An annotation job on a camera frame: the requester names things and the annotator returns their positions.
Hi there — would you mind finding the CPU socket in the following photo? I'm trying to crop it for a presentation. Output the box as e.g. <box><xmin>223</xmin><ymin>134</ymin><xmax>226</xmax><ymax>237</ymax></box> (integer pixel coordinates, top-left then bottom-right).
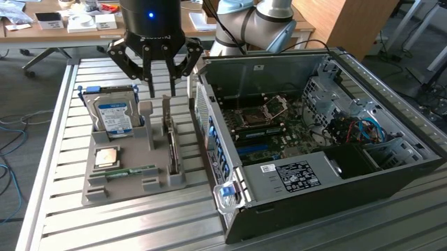
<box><xmin>236</xmin><ymin>107</ymin><xmax>272</xmax><ymax>126</ymax></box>

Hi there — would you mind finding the grey floor cable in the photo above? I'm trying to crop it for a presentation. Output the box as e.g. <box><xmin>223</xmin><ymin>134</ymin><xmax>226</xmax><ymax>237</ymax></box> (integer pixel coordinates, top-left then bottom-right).
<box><xmin>0</xmin><ymin>109</ymin><xmax>54</xmax><ymax>126</ymax></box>

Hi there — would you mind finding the silver hard disk blue label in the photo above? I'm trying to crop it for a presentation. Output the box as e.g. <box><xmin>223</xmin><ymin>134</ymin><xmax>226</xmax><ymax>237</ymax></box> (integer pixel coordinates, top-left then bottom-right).
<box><xmin>83</xmin><ymin>90</ymin><xmax>140</xmax><ymax>138</ymax></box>

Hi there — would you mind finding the open black PC case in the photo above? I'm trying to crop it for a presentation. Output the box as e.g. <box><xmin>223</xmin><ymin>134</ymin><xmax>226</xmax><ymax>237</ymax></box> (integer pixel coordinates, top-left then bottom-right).
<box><xmin>187</xmin><ymin>46</ymin><xmax>447</xmax><ymax>245</ymax></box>

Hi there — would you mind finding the stack of papers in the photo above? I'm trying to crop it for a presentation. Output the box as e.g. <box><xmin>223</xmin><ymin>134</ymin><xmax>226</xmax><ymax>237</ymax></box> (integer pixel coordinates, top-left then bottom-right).
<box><xmin>188</xmin><ymin>12</ymin><xmax>218</xmax><ymax>32</ymax></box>

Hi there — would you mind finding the blue wire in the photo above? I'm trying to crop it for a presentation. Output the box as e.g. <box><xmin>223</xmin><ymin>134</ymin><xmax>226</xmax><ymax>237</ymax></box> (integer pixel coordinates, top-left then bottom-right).
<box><xmin>359</xmin><ymin>119</ymin><xmax>387</xmax><ymax>143</ymax></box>

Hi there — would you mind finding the blue expansion slot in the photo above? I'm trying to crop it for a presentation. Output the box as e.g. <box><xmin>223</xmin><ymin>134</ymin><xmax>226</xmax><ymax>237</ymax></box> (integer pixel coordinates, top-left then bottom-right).
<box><xmin>236</xmin><ymin>144</ymin><xmax>270</xmax><ymax>155</ymax></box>

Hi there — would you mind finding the grey parts rack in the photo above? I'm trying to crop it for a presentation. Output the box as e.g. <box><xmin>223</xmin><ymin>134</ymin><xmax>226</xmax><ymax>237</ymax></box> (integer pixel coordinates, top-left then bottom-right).
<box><xmin>80</xmin><ymin>100</ymin><xmax>188</xmax><ymax>207</ymax></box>

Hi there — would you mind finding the blue floor cable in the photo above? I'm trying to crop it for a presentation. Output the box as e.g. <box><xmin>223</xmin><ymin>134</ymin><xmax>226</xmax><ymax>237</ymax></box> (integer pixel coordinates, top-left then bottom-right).
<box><xmin>0</xmin><ymin>128</ymin><xmax>27</xmax><ymax>225</ymax></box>

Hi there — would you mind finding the wooden desk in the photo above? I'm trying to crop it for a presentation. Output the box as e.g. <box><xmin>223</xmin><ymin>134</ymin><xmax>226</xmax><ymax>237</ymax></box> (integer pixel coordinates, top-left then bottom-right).
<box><xmin>0</xmin><ymin>0</ymin><xmax>315</xmax><ymax>78</ymax></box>

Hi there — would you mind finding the clear plastic bag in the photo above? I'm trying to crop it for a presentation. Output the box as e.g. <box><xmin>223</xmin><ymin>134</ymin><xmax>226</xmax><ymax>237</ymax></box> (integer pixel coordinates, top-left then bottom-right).
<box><xmin>0</xmin><ymin>1</ymin><xmax>35</xmax><ymax>24</ymax></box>

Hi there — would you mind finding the plain white box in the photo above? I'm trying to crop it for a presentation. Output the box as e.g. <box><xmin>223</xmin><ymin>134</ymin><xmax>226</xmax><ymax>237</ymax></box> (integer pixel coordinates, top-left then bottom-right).
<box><xmin>95</xmin><ymin>13</ymin><xmax>118</xmax><ymax>31</ymax></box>

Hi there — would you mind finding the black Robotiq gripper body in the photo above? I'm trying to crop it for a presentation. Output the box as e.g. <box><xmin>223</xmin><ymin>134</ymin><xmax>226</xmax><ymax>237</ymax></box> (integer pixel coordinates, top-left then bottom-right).
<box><xmin>118</xmin><ymin>0</ymin><xmax>187</xmax><ymax>50</ymax></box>

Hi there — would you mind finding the red wire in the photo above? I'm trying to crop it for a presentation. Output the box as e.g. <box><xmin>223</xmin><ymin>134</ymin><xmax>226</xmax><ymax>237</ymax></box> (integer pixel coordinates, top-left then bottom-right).
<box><xmin>347</xmin><ymin>120</ymin><xmax>364</xmax><ymax>143</ymax></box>

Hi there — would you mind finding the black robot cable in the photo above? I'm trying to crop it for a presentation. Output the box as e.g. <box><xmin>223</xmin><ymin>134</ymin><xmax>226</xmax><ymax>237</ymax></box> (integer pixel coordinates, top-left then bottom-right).
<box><xmin>203</xmin><ymin>0</ymin><xmax>246</xmax><ymax>54</ymax></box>

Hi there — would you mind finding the silver disk bay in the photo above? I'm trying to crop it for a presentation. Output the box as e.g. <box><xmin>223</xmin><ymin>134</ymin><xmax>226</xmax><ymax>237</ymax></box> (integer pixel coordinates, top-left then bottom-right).
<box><xmin>362</xmin><ymin>137</ymin><xmax>426</xmax><ymax>170</ymax></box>

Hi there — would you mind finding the black cable over case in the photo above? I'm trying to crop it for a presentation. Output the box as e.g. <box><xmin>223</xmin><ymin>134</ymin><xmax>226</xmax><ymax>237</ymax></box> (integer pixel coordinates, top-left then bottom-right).
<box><xmin>295</xmin><ymin>39</ymin><xmax>350</xmax><ymax>57</ymax></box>

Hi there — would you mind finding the blue disk caddy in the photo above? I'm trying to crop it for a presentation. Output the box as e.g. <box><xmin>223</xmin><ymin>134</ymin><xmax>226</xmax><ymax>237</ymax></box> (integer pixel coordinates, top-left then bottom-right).
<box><xmin>78</xmin><ymin>83</ymin><xmax>146</xmax><ymax>127</ymax></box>

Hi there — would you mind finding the black expansion slot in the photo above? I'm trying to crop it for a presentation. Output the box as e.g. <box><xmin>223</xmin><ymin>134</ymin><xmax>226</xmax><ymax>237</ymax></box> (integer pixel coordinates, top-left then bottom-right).
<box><xmin>243</xmin><ymin>153</ymin><xmax>280</xmax><ymax>162</ymax></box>

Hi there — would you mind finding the white box with round part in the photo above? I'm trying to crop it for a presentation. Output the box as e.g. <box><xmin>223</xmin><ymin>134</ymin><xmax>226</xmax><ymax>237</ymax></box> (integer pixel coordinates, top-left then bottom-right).
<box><xmin>66</xmin><ymin>13</ymin><xmax>99</xmax><ymax>34</ymax></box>

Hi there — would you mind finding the red object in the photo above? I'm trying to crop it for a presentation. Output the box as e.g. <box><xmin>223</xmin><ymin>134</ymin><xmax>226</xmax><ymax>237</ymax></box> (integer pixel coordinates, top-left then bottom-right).
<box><xmin>99</xmin><ymin>3</ymin><xmax>120</xmax><ymax>14</ymax></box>

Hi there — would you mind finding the green RAM stick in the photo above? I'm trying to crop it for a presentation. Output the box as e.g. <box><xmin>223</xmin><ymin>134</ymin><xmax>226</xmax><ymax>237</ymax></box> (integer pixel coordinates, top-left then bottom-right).
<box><xmin>91</xmin><ymin>164</ymin><xmax>158</xmax><ymax>180</ymax></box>

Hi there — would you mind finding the CPU chip with metal lid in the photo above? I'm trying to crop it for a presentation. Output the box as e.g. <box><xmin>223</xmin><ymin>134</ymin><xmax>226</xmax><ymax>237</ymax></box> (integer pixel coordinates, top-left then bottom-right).
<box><xmin>95</xmin><ymin>147</ymin><xmax>119</xmax><ymax>167</ymax></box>

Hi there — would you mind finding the black and white box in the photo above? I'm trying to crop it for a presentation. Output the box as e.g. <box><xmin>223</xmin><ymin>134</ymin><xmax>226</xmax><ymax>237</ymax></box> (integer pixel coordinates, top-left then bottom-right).
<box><xmin>34</xmin><ymin>12</ymin><xmax>66</xmax><ymax>30</ymax></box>

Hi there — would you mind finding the grey power supply unit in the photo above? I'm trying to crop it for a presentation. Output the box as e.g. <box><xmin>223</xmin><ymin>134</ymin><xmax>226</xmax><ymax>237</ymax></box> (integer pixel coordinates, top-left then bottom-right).
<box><xmin>240</xmin><ymin>151</ymin><xmax>343</xmax><ymax>207</ymax></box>

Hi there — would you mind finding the perforated silver drive cage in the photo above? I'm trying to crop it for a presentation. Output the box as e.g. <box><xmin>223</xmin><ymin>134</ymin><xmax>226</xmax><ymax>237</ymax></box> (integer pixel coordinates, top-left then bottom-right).
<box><xmin>300</xmin><ymin>75</ymin><xmax>347</xmax><ymax>126</ymax></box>

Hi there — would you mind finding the graphics card with metal bracket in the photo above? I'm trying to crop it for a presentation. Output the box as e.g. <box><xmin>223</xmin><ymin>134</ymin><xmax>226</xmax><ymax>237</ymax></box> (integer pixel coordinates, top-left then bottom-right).
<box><xmin>160</xmin><ymin>94</ymin><xmax>183</xmax><ymax>175</ymax></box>

